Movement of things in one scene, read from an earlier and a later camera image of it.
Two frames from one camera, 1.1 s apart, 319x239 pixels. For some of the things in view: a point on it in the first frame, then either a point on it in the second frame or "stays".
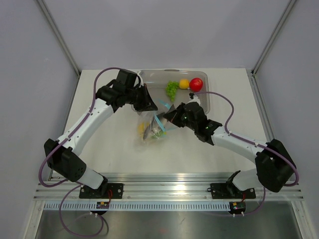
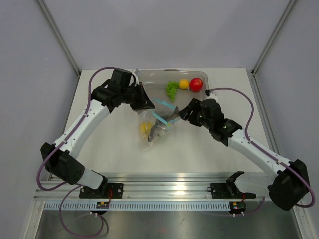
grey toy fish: (149, 128) to (159, 125)
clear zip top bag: (151, 127) stays
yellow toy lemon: (141, 128) stays
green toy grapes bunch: (171, 89) stays
